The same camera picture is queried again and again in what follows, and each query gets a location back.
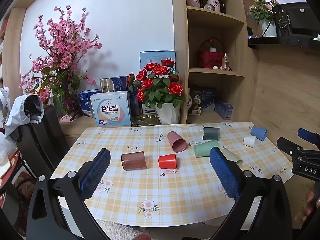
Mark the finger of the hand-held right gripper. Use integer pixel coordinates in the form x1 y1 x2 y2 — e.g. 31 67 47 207
276 137 305 161
297 128 320 145

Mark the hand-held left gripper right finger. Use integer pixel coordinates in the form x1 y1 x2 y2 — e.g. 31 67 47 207
209 146 293 240

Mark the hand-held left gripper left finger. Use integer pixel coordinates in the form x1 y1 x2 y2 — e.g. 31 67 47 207
26 148 112 240

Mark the pale beige cup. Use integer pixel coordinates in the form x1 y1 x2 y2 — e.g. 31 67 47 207
221 148 243 166

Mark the blue cup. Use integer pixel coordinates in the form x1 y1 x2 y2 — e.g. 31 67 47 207
250 127 268 141

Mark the mint green cup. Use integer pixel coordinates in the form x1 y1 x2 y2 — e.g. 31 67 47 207
194 140 220 158

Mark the brown transparent cup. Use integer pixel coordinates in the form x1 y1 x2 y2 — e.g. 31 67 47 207
121 151 148 171

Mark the dark green cup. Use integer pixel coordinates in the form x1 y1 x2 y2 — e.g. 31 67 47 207
202 127 221 141

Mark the pink cup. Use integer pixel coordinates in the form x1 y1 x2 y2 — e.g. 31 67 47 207
167 131 187 153

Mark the red cup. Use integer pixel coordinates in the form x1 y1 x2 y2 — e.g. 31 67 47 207
158 153 178 169

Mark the person's right hand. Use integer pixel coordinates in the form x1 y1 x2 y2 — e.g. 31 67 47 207
301 189 317 223

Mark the yellow checked floral tablecloth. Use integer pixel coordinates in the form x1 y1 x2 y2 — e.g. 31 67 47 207
50 122 294 227

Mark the black chair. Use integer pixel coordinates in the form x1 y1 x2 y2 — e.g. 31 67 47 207
10 104 71 178

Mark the white and blue box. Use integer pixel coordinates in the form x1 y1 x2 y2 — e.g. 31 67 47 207
90 91 132 127

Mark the white shaggy rug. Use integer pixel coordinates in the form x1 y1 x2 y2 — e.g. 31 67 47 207
94 219 142 240

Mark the small purple blue box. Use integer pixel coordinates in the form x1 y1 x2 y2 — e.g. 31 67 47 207
214 98 234 120

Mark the gold patterned tray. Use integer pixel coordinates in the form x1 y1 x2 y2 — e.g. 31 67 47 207
131 113 161 127

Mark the blue carton box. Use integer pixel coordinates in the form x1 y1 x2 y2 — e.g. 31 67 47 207
78 88 102 112

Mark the blue illustrated milk box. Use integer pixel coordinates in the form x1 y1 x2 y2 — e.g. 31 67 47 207
188 85 217 116

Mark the white faceted flower pot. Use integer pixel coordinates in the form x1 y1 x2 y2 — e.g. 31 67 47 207
154 102 181 125

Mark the dark blue and silver box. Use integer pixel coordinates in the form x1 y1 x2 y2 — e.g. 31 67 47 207
100 76 129 93

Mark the clear plastic bag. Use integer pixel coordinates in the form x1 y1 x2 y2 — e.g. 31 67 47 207
0 132 20 178

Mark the white cloth cover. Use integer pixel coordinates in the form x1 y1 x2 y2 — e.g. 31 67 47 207
4 93 45 138

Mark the small glass bottle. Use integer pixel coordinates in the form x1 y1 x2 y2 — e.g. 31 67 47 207
221 53 231 71

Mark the red rose artificial plant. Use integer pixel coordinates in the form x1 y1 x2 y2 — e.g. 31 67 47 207
126 59 187 109

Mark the red basket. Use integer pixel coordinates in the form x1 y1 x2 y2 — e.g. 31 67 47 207
196 38 226 69

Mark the black monitor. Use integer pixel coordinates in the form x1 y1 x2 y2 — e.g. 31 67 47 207
272 2 320 38

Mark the pink blossom artificial plant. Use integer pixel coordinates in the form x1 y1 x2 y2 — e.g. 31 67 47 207
19 5 102 123

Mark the light blue box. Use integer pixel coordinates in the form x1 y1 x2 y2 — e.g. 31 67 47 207
139 51 176 73

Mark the pale pink rose plant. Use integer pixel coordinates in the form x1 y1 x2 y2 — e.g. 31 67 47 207
249 0 280 23

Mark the wooden shelf unit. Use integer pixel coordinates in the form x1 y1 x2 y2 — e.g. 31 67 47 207
171 0 259 126

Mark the pink labelled jar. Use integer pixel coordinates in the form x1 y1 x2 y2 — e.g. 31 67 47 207
204 0 222 13

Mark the black wall shelf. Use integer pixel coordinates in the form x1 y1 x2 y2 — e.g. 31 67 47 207
248 36 320 51

